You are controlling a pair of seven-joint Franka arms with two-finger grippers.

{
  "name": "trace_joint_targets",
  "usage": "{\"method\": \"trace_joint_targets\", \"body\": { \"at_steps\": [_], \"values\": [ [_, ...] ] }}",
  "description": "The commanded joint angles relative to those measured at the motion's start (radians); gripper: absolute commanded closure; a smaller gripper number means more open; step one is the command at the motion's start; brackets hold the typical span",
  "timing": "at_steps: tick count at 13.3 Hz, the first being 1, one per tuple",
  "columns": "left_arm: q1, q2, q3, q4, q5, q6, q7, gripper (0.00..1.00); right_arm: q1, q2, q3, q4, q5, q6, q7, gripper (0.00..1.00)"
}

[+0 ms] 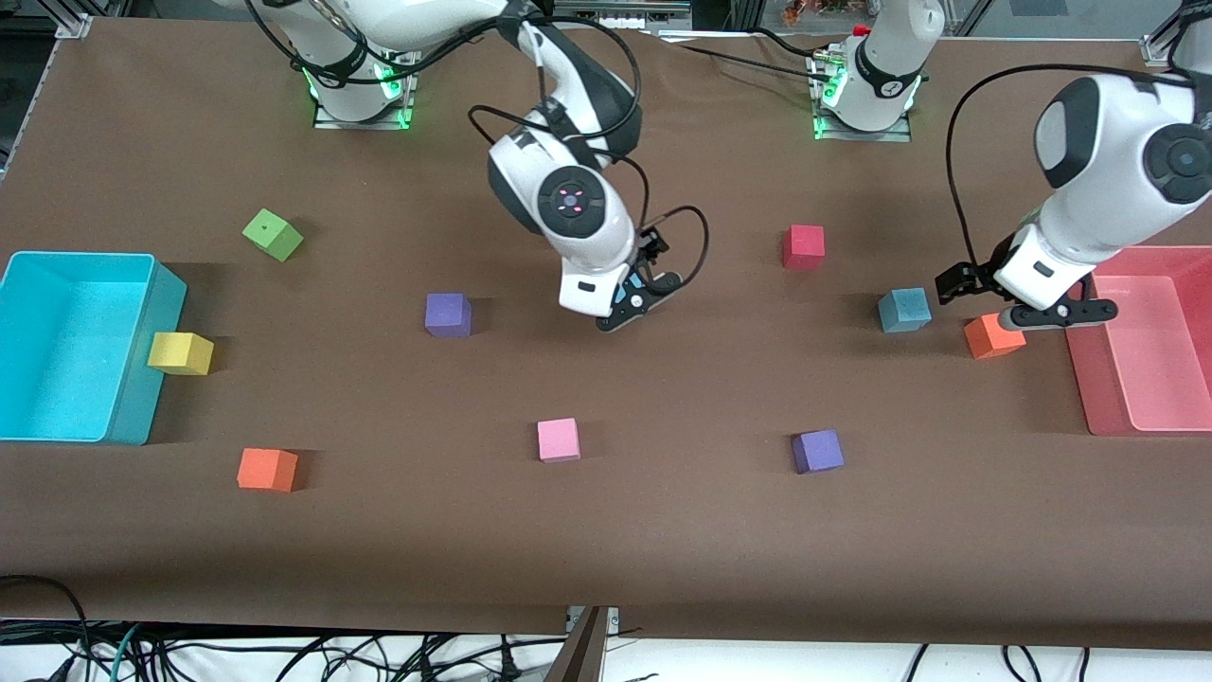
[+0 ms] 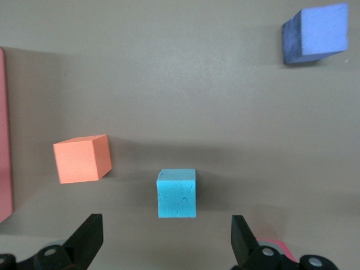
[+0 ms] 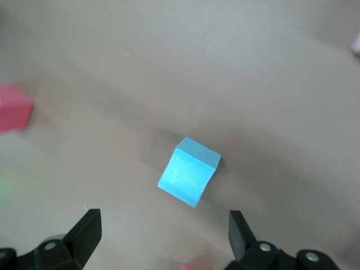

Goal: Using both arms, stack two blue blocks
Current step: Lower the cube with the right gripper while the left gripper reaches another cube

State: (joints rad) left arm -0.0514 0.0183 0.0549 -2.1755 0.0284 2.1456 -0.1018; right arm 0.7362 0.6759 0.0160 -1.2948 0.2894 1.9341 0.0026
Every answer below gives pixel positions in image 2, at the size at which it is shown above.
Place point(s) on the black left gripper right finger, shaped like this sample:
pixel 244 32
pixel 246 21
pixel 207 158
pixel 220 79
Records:
pixel 244 247

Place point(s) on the light blue foam block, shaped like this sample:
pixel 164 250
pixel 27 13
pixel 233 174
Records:
pixel 176 197

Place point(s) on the red foam block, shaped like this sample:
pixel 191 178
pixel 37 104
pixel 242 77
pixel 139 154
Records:
pixel 284 249

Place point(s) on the brown table cloth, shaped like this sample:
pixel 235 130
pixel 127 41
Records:
pixel 180 84

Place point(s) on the orange foam block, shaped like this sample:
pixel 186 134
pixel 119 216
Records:
pixel 78 161

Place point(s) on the purple foam block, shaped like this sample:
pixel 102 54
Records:
pixel 320 31

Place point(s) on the pink plastic bin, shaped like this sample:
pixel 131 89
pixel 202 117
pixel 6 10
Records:
pixel 5 140

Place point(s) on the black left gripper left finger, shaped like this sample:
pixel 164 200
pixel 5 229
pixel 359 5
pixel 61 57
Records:
pixel 84 244

